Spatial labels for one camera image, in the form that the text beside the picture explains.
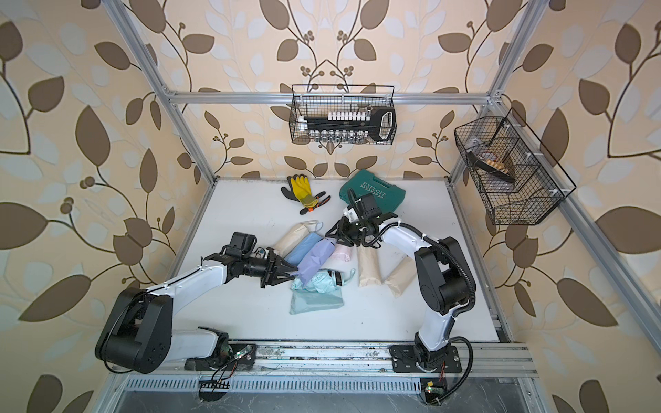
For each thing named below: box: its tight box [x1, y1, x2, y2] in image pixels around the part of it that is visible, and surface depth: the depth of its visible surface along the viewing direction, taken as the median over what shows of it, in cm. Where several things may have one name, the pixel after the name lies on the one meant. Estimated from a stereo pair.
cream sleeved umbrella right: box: [383, 254, 417, 298], surface depth 90 cm
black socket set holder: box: [298, 107, 396, 142], surface depth 86 cm
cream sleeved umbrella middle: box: [356, 246, 383, 287], surface depth 93 cm
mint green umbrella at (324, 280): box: [290, 268, 356, 293], surface depth 87 cm
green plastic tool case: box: [339, 169, 407, 213], surface depth 114 cm
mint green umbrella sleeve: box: [289, 286, 345, 315], surface depth 86 cm
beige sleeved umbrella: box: [273, 220, 319, 259], surface depth 101 cm
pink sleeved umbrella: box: [330, 242, 358, 263], surface depth 95 cm
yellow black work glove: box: [280, 173, 320, 208], surface depth 117 cm
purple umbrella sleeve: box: [290, 237, 336, 287], surface depth 85 cm
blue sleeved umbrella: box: [284, 232, 323, 266], surface depth 97 cm
